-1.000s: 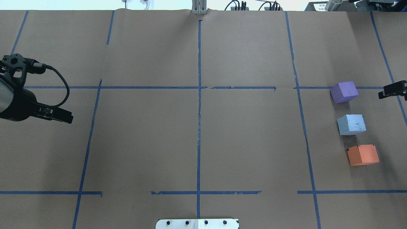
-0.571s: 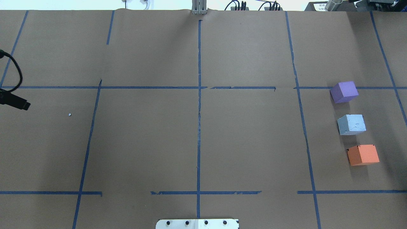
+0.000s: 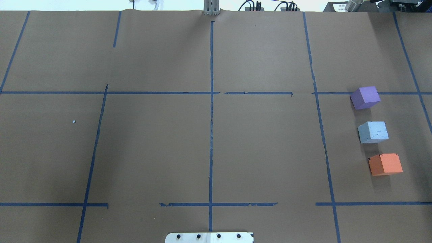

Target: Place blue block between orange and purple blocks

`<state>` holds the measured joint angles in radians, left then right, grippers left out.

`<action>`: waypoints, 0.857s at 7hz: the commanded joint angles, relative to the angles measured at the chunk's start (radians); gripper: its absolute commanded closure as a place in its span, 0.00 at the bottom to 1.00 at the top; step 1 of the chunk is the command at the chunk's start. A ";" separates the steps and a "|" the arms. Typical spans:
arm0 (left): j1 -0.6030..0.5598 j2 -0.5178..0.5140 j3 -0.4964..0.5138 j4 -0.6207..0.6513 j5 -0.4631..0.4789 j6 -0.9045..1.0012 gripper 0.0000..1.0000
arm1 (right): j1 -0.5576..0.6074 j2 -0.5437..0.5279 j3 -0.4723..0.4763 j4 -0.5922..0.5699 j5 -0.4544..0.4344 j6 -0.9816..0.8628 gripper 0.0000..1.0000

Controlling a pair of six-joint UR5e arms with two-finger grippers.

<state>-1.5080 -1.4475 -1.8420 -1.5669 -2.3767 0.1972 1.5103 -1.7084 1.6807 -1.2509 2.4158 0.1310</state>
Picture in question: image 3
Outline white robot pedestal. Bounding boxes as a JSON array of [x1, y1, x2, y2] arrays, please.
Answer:
[[165, 232, 254, 243]]

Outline aluminium frame post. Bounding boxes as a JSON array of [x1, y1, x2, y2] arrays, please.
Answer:
[[203, 0, 220, 16]]

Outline metal cup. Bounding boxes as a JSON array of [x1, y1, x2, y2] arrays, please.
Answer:
[[345, 0, 364, 12]]

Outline purple foam block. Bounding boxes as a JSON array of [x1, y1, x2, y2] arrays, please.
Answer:
[[350, 86, 381, 110]]

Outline light blue foam block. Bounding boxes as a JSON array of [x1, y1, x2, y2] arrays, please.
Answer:
[[357, 121, 389, 144]]

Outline orange foam block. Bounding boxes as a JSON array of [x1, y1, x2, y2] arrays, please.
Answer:
[[368, 153, 403, 176]]

